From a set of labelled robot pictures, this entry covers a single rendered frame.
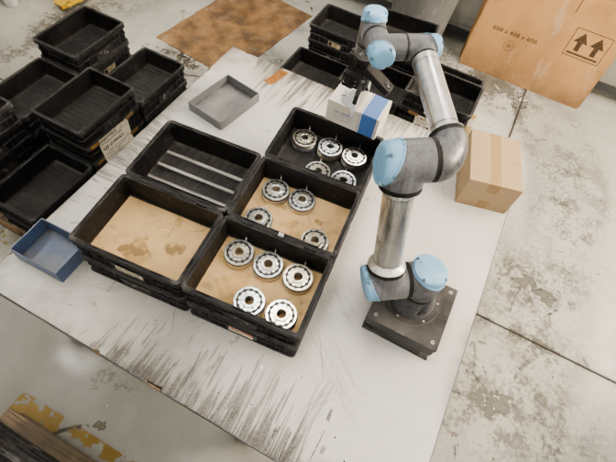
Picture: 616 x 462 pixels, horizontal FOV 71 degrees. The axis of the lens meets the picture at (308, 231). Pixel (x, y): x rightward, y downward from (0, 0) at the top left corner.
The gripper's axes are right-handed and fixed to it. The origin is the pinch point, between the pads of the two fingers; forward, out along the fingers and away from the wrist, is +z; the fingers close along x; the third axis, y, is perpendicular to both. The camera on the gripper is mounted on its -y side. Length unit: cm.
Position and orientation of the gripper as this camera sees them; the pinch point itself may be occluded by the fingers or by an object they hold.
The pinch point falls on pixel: (358, 105)
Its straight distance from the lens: 162.6
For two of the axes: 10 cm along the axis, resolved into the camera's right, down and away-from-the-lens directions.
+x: -4.6, 7.3, -5.1
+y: -8.8, -4.3, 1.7
